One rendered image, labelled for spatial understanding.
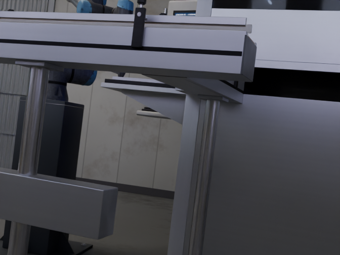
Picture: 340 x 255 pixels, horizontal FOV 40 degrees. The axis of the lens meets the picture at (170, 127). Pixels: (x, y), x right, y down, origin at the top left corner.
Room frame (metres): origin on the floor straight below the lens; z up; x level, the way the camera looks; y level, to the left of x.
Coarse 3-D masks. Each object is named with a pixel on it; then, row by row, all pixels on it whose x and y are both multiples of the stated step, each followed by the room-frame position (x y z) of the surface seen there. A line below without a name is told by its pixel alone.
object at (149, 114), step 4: (140, 112) 2.85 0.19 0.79; (144, 112) 2.84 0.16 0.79; (148, 112) 2.83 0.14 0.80; (152, 112) 2.82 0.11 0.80; (156, 112) 2.81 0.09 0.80; (148, 116) 2.93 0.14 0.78; (152, 116) 2.82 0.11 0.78; (156, 116) 2.80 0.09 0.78; (160, 116) 2.79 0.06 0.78; (164, 116) 2.77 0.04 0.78
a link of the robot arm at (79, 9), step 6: (66, 0) 2.41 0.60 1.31; (72, 0) 2.28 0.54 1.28; (78, 0) 2.21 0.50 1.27; (84, 0) 2.15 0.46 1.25; (90, 0) 2.18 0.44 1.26; (78, 6) 2.14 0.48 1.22; (84, 6) 2.11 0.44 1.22; (90, 6) 2.12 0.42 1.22; (96, 6) 2.14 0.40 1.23; (102, 6) 2.16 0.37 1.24; (78, 12) 2.13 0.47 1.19; (84, 12) 2.12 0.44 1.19; (90, 12) 2.13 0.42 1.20; (96, 12) 2.14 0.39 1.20; (102, 12) 2.16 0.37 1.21
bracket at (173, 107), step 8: (128, 96) 2.10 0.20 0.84; (136, 96) 2.08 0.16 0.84; (144, 96) 2.07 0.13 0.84; (152, 96) 2.05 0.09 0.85; (160, 96) 2.04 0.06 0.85; (168, 96) 2.03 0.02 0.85; (176, 96) 2.01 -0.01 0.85; (184, 96) 2.00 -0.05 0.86; (144, 104) 2.07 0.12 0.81; (152, 104) 2.05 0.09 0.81; (160, 104) 2.04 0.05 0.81; (168, 104) 2.03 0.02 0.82; (176, 104) 2.01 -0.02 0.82; (184, 104) 2.00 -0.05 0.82; (160, 112) 2.04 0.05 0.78; (168, 112) 2.02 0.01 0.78; (176, 112) 2.01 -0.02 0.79; (176, 120) 2.01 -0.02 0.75
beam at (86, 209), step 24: (0, 168) 1.28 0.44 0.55; (0, 192) 1.21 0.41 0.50; (24, 192) 1.19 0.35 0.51; (48, 192) 1.16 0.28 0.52; (72, 192) 1.14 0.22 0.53; (96, 192) 1.12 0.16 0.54; (0, 216) 1.21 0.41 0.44; (24, 216) 1.18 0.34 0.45; (48, 216) 1.16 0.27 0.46; (72, 216) 1.14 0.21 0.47; (96, 216) 1.11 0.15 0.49
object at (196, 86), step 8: (160, 80) 1.31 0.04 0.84; (168, 80) 1.29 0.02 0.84; (176, 80) 1.26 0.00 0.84; (184, 80) 1.24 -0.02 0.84; (192, 80) 1.22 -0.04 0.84; (200, 80) 1.28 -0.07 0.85; (208, 80) 1.36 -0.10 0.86; (216, 80) 1.43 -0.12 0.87; (224, 80) 1.52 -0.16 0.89; (184, 88) 1.46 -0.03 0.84; (192, 88) 1.42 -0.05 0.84; (200, 88) 1.39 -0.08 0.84; (208, 88) 1.37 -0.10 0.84; (216, 88) 1.44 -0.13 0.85; (224, 88) 1.53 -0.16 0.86; (232, 88) 1.64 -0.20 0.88; (240, 88) 1.76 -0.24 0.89; (224, 96) 1.58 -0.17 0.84; (232, 96) 1.65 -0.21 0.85; (240, 96) 1.77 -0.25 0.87
